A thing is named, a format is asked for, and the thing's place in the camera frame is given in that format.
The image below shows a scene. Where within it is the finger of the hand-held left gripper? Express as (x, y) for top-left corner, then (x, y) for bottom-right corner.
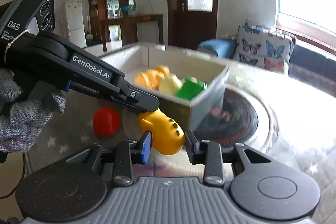
(113, 76), (160, 113)

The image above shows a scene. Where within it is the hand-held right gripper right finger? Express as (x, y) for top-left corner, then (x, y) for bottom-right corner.
(185, 131), (273, 187)

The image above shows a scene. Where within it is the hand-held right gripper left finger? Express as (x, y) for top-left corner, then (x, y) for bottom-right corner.
(66, 132), (153, 186)

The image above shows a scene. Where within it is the orange rubber toy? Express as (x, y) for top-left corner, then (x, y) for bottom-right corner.
(134, 69), (165, 90)
(155, 65), (171, 76)

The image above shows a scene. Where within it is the yellow rubber dinosaur toy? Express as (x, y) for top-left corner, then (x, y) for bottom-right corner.
(138, 109), (184, 156)

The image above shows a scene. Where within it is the yellow plush chick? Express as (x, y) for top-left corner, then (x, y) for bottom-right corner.
(159, 73), (183, 95)

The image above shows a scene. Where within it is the red plastic toy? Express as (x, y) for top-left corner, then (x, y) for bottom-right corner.
(93, 108), (122, 138)

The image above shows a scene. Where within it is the grey cardboard box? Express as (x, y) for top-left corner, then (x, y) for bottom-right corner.
(98, 42), (230, 132)

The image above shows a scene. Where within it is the green toy block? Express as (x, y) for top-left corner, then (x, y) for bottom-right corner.
(175, 77), (208, 101)

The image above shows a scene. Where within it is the person's left hand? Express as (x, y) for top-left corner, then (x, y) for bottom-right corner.
(0, 68), (67, 153)

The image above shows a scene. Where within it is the white refrigerator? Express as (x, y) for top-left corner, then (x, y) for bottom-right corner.
(65, 0), (87, 49)

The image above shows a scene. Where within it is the round patterned turntable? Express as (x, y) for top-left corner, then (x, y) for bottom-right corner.
(196, 84), (279, 155)

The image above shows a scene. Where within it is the grey star quilted cover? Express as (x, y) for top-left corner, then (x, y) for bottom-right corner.
(24, 42), (336, 216)

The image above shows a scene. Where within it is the wooden counter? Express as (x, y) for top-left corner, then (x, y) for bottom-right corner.
(99, 13), (164, 53)

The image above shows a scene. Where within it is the blue sofa cushion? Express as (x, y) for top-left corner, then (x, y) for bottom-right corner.
(197, 39), (238, 59)

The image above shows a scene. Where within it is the brown wooden door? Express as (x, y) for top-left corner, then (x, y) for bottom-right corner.
(167, 0), (218, 50)

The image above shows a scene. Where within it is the butterfly print pillow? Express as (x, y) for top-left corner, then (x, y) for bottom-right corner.
(233, 19), (296, 75)

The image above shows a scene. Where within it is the dark blue sofa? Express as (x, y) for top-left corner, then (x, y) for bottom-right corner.
(288, 43), (336, 98)

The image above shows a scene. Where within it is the white string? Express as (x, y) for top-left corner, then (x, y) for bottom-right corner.
(5, 29), (38, 57)

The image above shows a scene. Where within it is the black cable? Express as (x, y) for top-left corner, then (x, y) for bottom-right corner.
(0, 152), (27, 199)

